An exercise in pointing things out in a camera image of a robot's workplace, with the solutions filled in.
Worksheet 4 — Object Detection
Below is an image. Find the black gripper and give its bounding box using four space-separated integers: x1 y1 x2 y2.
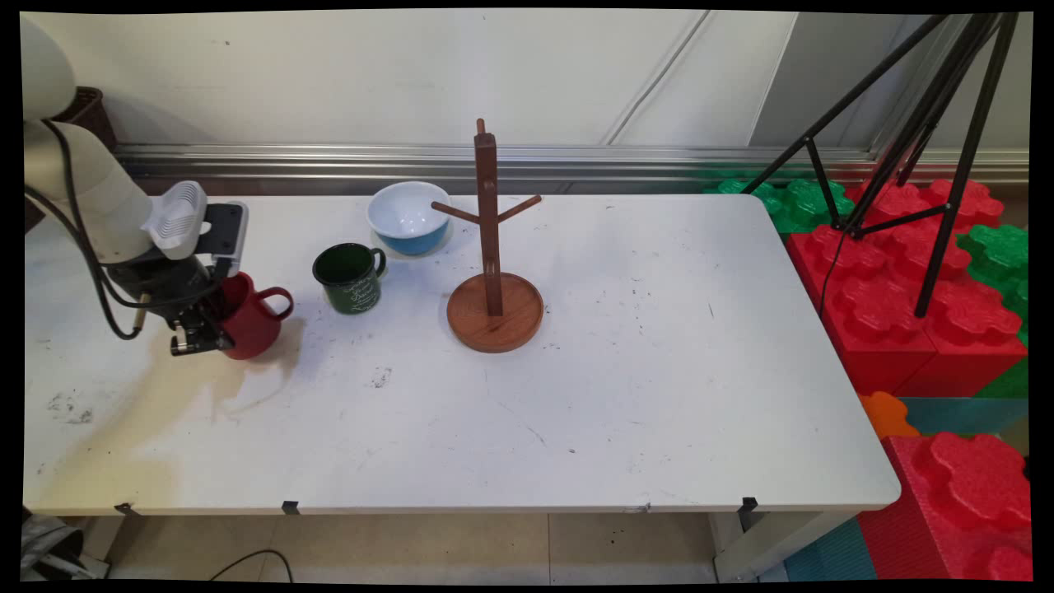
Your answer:
107 254 237 357

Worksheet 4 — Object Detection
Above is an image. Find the red enamel mug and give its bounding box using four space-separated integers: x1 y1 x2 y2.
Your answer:
216 272 296 362

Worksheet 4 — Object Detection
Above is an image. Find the dark green enamel mug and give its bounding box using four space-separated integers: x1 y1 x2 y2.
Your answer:
312 243 387 315

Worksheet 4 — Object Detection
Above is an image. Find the white and blue bowl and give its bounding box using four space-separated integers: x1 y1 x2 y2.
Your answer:
367 181 453 257

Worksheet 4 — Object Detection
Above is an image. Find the brown woven basket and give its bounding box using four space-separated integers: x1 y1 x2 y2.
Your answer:
25 86 118 233

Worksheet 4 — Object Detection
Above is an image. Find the grey metal equipment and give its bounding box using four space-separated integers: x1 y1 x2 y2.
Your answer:
21 511 110 581

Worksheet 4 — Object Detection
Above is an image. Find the wooden mug tree stand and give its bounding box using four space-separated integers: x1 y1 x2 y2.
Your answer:
431 119 545 354

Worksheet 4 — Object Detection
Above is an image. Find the green foam block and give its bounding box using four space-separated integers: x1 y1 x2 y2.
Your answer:
955 223 1030 348
715 177 857 236

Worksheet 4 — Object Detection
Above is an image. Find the teal foam block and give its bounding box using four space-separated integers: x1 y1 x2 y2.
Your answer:
782 517 879 582
898 397 1030 437

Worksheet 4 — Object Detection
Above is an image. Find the orange foam block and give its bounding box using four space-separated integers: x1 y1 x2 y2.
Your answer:
856 391 922 441

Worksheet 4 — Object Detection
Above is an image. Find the black tripod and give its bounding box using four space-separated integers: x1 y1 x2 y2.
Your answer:
741 12 1022 319

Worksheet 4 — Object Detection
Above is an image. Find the large red foam block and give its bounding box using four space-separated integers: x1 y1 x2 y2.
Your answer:
856 432 1033 582

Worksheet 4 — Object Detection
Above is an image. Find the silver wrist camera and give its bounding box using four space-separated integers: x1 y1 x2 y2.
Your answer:
200 201 250 278

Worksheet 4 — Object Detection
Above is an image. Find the white vented camera mount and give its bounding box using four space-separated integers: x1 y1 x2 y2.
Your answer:
142 180 208 262

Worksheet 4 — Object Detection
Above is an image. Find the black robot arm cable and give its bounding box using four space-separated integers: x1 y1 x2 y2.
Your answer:
25 119 233 341

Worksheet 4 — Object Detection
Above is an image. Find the black floor cable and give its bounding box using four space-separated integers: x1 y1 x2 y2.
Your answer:
208 549 295 582

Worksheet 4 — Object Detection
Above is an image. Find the aluminium wall rail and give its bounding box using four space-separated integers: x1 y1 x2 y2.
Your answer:
114 143 1030 187

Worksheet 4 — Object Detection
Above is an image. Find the white table leg frame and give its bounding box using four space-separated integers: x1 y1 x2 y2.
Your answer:
711 511 854 584

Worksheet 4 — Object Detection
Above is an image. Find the thin black tripod cable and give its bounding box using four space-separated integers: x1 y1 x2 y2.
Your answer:
818 234 847 320

